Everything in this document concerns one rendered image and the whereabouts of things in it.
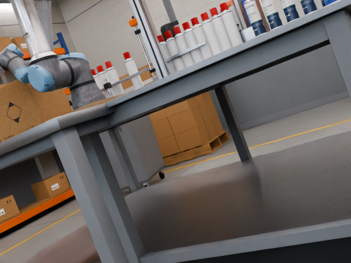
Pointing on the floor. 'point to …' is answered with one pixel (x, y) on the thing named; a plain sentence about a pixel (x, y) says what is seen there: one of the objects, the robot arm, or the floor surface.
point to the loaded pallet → (185, 126)
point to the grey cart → (136, 152)
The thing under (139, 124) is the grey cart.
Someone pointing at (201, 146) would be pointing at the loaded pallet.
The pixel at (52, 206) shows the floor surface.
